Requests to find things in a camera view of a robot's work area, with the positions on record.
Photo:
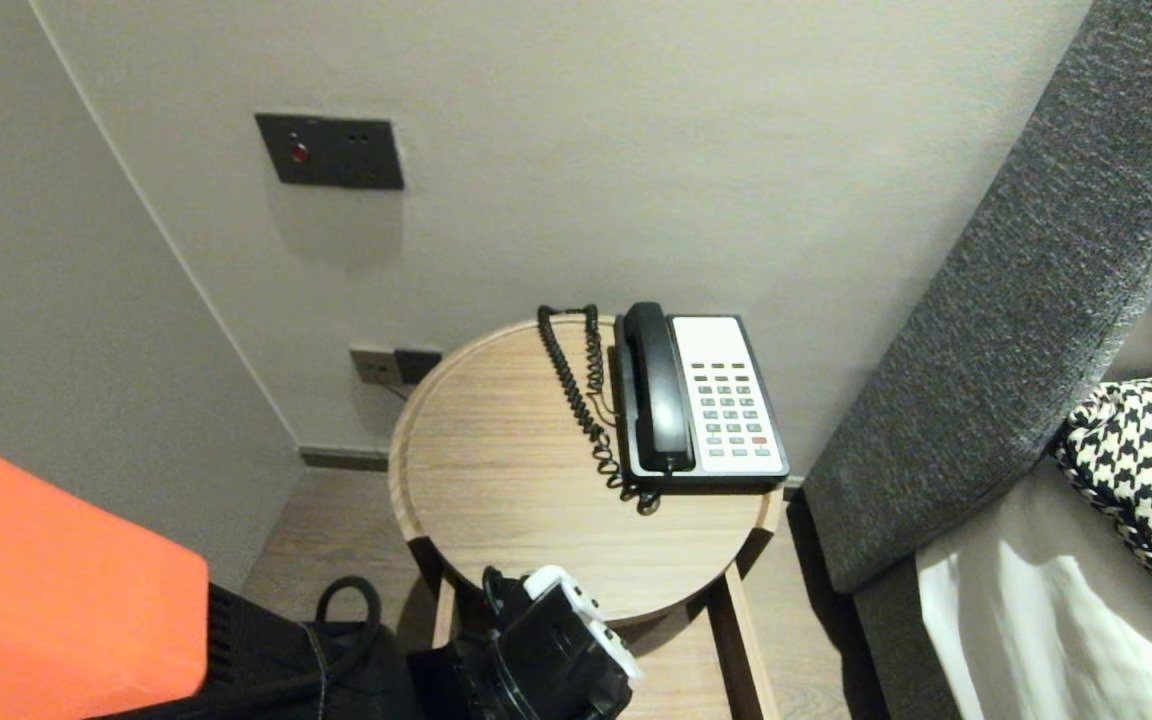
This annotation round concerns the curved wooden nightstand drawer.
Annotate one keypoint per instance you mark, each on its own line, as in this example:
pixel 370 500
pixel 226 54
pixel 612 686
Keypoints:
pixel 741 650

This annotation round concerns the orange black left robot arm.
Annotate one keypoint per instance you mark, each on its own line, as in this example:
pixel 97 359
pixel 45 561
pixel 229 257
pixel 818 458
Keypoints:
pixel 56 580

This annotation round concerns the black telephone handset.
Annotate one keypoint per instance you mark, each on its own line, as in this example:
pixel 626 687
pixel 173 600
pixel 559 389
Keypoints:
pixel 656 390

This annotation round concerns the round wooden nightstand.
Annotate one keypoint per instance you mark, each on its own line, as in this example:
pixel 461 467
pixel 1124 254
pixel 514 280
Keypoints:
pixel 516 460

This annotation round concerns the black and white desk telephone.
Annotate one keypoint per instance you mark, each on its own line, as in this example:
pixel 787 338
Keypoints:
pixel 726 400

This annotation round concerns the dark skirting board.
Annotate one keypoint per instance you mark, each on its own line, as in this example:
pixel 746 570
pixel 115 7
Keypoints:
pixel 341 459

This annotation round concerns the grey fabric headboard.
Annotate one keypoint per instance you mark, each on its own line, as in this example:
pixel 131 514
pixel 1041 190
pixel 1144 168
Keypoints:
pixel 1016 300

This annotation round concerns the beige bed duvet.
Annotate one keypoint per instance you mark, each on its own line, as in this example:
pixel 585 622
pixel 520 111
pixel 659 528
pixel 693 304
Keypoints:
pixel 1036 620

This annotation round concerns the black white houndstooth pillow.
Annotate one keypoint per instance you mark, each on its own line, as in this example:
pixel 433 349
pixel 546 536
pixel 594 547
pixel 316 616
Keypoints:
pixel 1146 470

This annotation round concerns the black wall socket plate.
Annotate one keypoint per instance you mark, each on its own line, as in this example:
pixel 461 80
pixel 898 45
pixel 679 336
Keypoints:
pixel 420 364

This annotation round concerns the beige wall socket plate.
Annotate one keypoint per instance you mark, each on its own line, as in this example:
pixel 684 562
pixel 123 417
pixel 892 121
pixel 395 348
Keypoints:
pixel 372 364

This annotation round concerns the dark wall switch panel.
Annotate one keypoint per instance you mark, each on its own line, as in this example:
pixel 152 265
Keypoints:
pixel 331 150

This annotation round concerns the grey fabric bed frame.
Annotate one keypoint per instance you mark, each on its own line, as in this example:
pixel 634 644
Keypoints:
pixel 886 650

